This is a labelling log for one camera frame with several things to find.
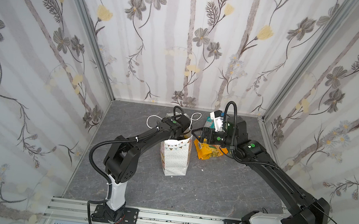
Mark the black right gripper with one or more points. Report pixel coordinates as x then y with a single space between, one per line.
210 136

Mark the white cartoon paper gift bag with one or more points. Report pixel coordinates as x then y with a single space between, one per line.
175 153

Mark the teal snack packet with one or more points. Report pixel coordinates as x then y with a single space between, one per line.
209 123

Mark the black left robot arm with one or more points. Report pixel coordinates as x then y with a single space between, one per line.
121 162

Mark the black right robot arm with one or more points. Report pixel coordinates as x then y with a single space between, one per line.
303 208

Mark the yellow snack packet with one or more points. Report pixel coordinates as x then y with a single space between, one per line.
207 151

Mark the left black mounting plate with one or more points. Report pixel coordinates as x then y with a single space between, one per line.
128 216

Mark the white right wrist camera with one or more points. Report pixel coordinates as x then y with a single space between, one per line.
218 119

